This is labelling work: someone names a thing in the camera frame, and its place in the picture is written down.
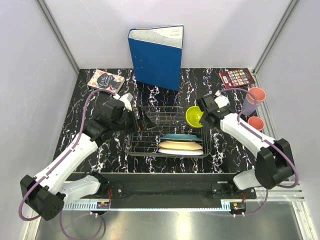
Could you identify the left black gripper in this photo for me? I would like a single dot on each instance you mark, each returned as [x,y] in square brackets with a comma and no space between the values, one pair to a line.
[147,123]

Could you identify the yellow-green bowl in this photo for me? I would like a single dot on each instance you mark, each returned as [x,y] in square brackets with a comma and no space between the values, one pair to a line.
[193,116]

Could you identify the teal plate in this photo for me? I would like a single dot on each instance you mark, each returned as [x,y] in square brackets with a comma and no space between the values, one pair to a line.
[181,137]

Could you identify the purple cup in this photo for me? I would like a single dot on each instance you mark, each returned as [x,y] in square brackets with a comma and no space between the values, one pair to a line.
[249,105]

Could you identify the short pink cup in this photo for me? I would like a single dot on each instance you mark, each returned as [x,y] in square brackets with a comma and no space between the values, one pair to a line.
[256,122]

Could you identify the tall pink cup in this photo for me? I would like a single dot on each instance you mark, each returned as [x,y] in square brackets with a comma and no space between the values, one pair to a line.
[256,95]

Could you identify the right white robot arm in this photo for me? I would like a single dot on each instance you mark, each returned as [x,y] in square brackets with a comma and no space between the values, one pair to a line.
[274,158]

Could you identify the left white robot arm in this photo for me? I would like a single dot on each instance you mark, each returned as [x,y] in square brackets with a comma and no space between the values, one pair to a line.
[47,192]

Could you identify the white plate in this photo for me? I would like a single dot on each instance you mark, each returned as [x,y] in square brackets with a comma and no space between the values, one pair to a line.
[181,152]

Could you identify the dark red card box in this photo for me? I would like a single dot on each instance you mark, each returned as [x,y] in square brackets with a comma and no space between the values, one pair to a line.
[236,78]

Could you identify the beige plate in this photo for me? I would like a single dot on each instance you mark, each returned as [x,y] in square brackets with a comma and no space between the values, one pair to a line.
[180,145]

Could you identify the floral cover book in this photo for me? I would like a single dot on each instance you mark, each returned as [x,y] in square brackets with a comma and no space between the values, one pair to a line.
[106,81]

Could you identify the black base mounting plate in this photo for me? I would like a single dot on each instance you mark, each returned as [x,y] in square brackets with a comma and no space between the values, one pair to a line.
[212,185]

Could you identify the blue binder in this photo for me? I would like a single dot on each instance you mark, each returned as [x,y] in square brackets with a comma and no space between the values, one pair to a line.
[156,55]

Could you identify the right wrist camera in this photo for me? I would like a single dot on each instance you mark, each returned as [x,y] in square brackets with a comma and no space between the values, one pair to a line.
[220,99]

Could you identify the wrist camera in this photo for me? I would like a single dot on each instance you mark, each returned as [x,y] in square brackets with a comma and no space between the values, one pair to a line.
[126,99]
[220,99]

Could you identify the wire dish rack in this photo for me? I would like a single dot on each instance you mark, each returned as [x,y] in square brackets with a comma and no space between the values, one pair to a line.
[167,119]

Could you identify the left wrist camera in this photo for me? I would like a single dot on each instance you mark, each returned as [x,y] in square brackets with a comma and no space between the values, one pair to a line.
[126,99]

